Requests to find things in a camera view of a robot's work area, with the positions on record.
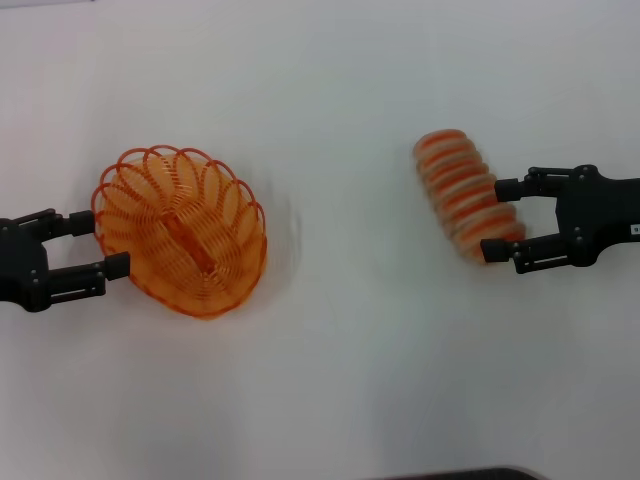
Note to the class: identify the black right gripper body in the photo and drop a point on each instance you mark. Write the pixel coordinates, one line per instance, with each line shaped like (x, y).
(605, 215)

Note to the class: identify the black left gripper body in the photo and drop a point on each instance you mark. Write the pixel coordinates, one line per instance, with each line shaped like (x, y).
(20, 265)

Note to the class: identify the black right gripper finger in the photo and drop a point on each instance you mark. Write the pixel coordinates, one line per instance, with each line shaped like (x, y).
(520, 189)
(530, 252)

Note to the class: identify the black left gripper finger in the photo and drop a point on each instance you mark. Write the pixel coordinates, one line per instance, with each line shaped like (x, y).
(85, 277)
(75, 223)

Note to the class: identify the orange striped bread roll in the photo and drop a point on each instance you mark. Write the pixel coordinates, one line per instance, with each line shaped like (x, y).
(462, 195)

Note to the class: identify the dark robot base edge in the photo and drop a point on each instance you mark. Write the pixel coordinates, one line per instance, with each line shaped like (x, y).
(460, 474)

